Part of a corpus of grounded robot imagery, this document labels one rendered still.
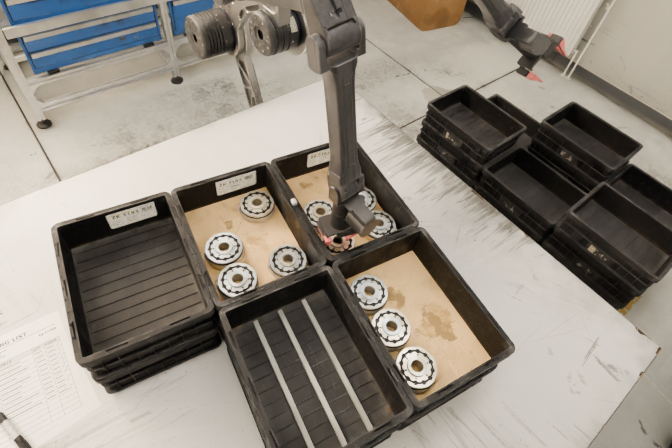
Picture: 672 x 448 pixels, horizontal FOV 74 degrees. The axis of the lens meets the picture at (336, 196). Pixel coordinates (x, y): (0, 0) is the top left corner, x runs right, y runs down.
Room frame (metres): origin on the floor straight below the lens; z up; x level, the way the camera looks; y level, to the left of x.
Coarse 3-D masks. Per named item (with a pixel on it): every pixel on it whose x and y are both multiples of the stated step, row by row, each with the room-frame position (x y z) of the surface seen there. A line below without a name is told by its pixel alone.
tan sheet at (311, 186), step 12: (324, 168) 1.04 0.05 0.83; (288, 180) 0.96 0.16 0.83; (300, 180) 0.96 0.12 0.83; (312, 180) 0.97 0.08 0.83; (324, 180) 0.98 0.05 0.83; (300, 192) 0.91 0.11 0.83; (312, 192) 0.92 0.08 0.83; (324, 192) 0.93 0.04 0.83; (300, 204) 0.87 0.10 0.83; (396, 228) 0.84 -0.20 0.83; (360, 240) 0.77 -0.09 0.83
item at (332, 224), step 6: (324, 216) 0.73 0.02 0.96; (330, 216) 0.74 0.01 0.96; (336, 216) 0.70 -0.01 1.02; (324, 222) 0.71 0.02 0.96; (330, 222) 0.71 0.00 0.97; (336, 222) 0.70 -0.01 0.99; (342, 222) 0.70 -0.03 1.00; (324, 228) 0.69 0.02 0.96; (330, 228) 0.70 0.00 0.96; (336, 228) 0.70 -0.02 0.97; (342, 228) 0.70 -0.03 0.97; (348, 228) 0.71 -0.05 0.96; (330, 234) 0.68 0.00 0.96; (336, 234) 0.69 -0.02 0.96
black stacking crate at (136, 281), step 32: (96, 224) 0.63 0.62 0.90; (128, 224) 0.67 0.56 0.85; (160, 224) 0.71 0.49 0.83; (64, 256) 0.52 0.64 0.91; (96, 256) 0.57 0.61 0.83; (128, 256) 0.59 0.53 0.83; (160, 256) 0.61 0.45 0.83; (96, 288) 0.49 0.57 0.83; (128, 288) 0.50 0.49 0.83; (160, 288) 0.51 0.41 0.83; (192, 288) 0.53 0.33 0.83; (96, 320) 0.40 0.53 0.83; (128, 320) 0.42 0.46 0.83; (160, 320) 0.43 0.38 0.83; (96, 352) 0.33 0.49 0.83; (128, 352) 0.33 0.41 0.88; (160, 352) 0.35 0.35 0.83
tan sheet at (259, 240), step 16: (208, 208) 0.79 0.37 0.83; (224, 208) 0.80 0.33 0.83; (192, 224) 0.73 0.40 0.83; (208, 224) 0.74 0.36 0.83; (224, 224) 0.75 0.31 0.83; (240, 224) 0.75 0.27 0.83; (256, 224) 0.76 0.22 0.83; (272, 224) 0.77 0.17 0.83; (256, 240) 0.71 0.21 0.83; (272, 240) 0.72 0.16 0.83; (288, 240) 0.73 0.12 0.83; (256, 256) 0.66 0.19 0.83; (256, 272) 0.61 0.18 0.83
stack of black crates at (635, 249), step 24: (600, 192) 1.44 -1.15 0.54; (576, 216) 1.23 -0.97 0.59; (600, 216) 1.35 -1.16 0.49; (624, 216) 1.35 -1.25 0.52; (648, 216) 1.30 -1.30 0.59; (552, 240) 1.24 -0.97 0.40; (576, 240) 1.19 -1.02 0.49; (600, 240) 1.14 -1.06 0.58; (624, 240) 1.23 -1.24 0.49; (648, 240) 1.26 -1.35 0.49; (576, 264) 1.14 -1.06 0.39; (600, 264) 1.09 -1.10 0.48; (624, 264) 1.06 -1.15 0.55; (648, 264) 1.13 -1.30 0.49; (600, 288) 1.05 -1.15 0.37; (624, 288) 1.02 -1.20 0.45
